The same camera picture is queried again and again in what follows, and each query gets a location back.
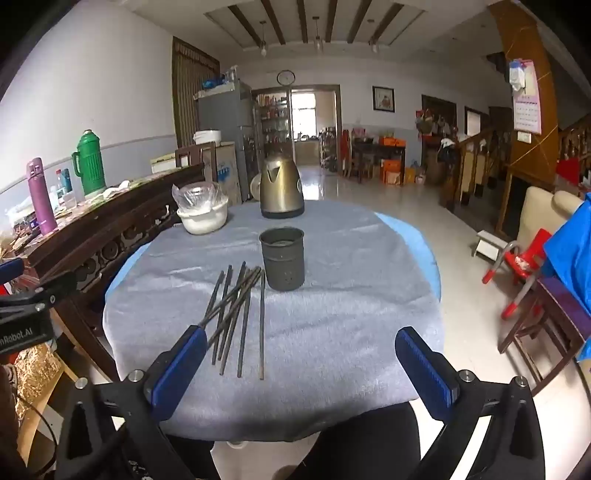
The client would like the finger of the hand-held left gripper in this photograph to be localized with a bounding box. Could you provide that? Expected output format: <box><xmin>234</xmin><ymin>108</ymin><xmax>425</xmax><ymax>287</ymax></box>
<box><xmin>0</xmin><ymin>257</ymin><xmax>25</xmax><ymax>284</ymax></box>
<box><xmin>25</xmin><ymin>272</ymin><xmax>77</xmax><ymax>308</ymax></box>

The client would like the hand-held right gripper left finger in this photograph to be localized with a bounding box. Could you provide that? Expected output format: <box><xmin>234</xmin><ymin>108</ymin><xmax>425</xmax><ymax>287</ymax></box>
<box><xmin>54</xmin><ymin>325</ymin><xmax>220</xmax><ymax>480</ymax></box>

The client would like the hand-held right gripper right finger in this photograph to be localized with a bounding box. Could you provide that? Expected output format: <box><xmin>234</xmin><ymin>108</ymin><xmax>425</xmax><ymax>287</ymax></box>
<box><xmin>394</xmin><ymin>326</ymin><xmax>548</xmax><ymax>480</ymax></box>

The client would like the bundle of dark chopsticks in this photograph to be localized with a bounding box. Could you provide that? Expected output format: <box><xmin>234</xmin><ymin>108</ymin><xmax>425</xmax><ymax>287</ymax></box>
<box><xmin>196</xmin><ymin>261</ymin><xmax>267</xmax><ymax>381</ymax></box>

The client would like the grey metal utensil holder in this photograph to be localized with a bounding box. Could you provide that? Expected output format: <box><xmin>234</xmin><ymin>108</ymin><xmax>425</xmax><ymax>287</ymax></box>
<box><xmin>259</xmin><ymin>227</ymin><xmax>306</xmax><ymax>292</ymax></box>

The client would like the gold foil bag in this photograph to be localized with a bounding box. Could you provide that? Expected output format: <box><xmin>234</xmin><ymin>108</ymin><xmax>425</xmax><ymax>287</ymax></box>
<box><xmin>9</xmin><ymin>344</ymin><xmax>63</xmax><ymax>416</ymax></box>

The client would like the purple bottle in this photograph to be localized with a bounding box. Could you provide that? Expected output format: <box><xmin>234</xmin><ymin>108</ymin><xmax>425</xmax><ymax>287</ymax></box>
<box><xmin>27</xmin><ymin>158</ymin><xmax>58</xmax><ymax>235</ymax></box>

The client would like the person's left leg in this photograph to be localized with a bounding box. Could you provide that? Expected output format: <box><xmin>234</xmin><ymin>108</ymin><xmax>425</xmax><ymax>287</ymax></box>
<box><xmin>164</xmin><ymin>431</ymin><xmax>218</xmax><ymax>480</ymax></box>

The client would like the person's leg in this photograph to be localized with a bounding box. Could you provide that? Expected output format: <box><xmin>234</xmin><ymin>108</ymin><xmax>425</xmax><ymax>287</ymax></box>
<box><xmin>295</xmin><ymin>401</ymin><xmax>422</xmax><ymax>480</ymax></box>
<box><xmin>164</xmin><ymin>431</ymin><xmax>218</xmax><ymax>480</ymax></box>

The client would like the carved wooden sideboard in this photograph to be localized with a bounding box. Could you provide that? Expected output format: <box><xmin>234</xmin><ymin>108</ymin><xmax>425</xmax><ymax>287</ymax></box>
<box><xmin>0</xmin><ymin>161</ymin><xmax>206</xmax><ymax>384</ymax></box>

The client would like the person's right leg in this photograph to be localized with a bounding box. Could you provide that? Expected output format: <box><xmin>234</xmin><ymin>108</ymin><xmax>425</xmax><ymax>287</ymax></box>
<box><xmin>295</xmin><ymin>401</ymin><xmax>422</xmax><ymax>480</ymax></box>

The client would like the plastic bottle with blue label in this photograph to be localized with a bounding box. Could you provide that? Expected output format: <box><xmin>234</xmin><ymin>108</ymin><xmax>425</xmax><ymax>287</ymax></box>
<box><xmin>55</xmin><ymin>169</ymin><xmax>74</xmax><ymax>199</ymax></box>

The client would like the green thermos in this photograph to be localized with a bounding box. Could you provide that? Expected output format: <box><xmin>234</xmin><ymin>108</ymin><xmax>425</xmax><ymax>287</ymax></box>
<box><xmin>71</xmin><ymin>130</ymin><xmax>108</xmax><ymax>196</ymax></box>

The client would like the light blue table cover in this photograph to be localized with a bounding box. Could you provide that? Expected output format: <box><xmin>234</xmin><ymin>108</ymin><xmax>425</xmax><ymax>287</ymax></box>
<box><xmin>105</xmin><ymin>211</ymin><xmax>443</xmax><ymax>305</ymax></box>

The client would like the white step stool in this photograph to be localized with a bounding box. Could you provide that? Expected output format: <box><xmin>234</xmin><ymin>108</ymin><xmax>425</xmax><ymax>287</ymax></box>
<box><xmin>472</xmin><ymin>229</ymin><xmax>509</xmax><ymax>261</ymax></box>

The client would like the dark wooden chair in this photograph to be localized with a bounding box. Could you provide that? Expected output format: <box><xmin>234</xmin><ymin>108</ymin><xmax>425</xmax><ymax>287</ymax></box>
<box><xmin>498</xmin><ymin>277</ymin><xmax>591</xmax><ymax>398</ymax></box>

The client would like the white bowl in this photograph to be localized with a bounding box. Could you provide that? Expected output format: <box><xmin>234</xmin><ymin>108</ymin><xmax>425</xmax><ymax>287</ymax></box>
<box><xmin>177</xmin><ymin>196</ymin><xmax>230</xmax><ymax>235</ymax></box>

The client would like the red child chair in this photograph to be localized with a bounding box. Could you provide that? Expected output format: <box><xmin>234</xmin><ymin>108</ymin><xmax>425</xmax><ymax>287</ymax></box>
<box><xmin>482</xmin><ymin>227</ymin><xmax>552</xmax><ymax>320</ymax></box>

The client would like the white cardboard box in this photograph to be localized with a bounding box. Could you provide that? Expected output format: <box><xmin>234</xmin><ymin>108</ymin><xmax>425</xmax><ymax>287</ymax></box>
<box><xmin>150</xmin><ymin>154</ymin><xmax>178</xmax><ymax>175</ymax></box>

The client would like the blue cloth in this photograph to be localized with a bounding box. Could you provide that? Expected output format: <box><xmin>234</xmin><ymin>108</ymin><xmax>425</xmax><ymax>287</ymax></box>
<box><xmin>544</xmin><ymin>194</ymin><xmax>591</xmax><ymax>361</ymax></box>

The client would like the beige sofa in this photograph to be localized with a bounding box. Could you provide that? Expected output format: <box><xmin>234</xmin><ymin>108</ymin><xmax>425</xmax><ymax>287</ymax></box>
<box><xmin>516</xmin><ymin>185</ymin><xmax>585</xmax><ymax>259</ymax></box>

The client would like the tall orange box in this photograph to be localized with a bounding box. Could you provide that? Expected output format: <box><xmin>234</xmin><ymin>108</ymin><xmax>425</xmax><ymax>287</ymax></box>
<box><xmin>381</xmin><ymin>159</ymin><xmax>405</xmax><ymax>185</ymax></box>

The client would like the brown wooden chair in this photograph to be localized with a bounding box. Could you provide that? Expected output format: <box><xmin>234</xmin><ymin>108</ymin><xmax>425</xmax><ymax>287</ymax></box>
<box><xmin>174</xmin><ymin>142</ymin><xmax>218</xmax><ymax>185</ymax></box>

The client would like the white chest freezer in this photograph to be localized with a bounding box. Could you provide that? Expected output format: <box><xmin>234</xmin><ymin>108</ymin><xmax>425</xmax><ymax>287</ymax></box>
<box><xmin>215</xmin><ymin>141</ymin><xmax>243</xmax><ymax>206</ymax></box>

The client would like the gold electric kettle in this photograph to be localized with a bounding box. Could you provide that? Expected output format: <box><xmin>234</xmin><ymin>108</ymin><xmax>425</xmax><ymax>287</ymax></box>
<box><xmin>259</xmin><ymin>155</ymin><xmax>305</xmax><ymax>219</ymax></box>

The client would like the wooden stair railing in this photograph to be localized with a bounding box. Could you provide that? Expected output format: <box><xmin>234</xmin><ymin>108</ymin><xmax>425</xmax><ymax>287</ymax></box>
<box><xmin>438</xmin><ymin>127</ymin><xmax>513</xmax><ymax>217</ymax></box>

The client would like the dark wooden side table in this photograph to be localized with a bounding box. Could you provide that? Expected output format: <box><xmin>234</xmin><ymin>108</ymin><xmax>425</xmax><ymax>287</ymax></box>
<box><xmin>351</xmin><ymin>140</ymin><xmax>408</xmax><ymax>181</ymax></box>

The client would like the brown curtain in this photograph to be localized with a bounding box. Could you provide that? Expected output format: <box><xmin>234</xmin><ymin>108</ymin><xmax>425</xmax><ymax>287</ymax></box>
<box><xmin>172</xmin><ymin>37</ymin><xmax>221</xmax><ymax>148</ymax></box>

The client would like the grey refrigerator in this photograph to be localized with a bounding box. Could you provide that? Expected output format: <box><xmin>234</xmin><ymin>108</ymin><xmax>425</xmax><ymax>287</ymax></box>
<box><xmin>198</xmin><ymin>82</ymin><xmax>259</xmax><ymax>204</ymax></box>

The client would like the framed picture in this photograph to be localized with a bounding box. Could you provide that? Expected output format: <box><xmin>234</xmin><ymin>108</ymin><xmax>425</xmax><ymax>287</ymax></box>
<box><xmin>372</xmin><ymin>86</ymin><xmax>397</xmax><ymax>113</ymax></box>

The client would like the shelf with bottles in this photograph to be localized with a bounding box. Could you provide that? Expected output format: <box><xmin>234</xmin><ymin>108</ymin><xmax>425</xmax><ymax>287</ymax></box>
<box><xmin>257</xmin><ymin>92</ymin><xmax>293</xmax><ymax>144</ymax></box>

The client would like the pink wall calendar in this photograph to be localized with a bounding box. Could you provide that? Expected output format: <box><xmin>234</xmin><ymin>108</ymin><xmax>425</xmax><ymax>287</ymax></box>
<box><xmin>509</xmin><ymin>59</ymin><xmax>542</xmax><ymax>136</ymax></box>

